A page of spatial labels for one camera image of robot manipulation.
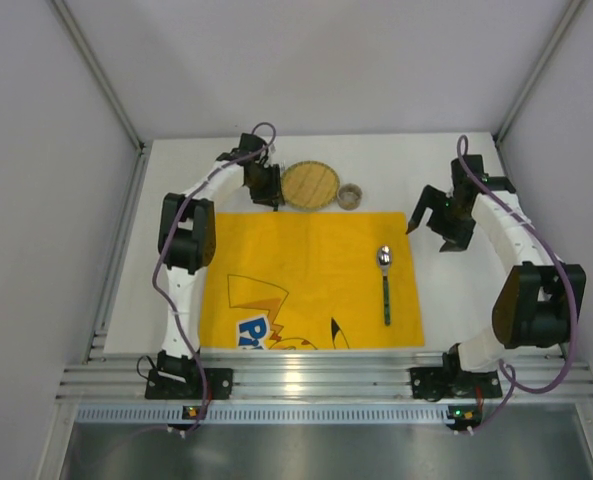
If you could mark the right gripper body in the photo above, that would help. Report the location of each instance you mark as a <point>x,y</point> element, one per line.
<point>443,220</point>

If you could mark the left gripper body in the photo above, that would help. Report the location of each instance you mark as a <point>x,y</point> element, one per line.
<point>267,189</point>

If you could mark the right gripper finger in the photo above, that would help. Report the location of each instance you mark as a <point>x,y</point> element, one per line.
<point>438,202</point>
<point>459,243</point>

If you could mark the round woven bamboo plate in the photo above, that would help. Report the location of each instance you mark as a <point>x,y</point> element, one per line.
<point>309,185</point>

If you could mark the speckled ceramic cup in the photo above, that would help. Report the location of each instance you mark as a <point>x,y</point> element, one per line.
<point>349,196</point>

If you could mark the spoon with green handle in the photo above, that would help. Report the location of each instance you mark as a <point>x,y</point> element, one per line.
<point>384,261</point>

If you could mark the yellow pikachu placemat cloth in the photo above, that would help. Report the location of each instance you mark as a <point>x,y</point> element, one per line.
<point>309,281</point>

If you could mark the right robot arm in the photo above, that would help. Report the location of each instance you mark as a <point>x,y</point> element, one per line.
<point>540,301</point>

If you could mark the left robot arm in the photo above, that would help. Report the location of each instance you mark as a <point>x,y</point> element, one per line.
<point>186,246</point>

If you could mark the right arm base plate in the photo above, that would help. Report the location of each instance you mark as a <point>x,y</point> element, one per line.
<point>435,383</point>

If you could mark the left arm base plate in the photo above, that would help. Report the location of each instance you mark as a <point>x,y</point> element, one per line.
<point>165,386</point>

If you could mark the right aluminium frame post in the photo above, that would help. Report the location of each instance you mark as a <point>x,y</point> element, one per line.
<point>564,24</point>

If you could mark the aluminium frame post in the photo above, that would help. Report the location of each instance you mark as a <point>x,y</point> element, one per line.
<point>76,35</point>
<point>564,24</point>

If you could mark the aluminium mounting rail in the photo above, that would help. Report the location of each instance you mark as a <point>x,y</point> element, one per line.
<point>303,377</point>

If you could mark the left aluminium frame post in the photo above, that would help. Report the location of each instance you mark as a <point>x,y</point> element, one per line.
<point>76,35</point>

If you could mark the slotted cable duct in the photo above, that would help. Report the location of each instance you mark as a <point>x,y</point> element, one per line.
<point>275,414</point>

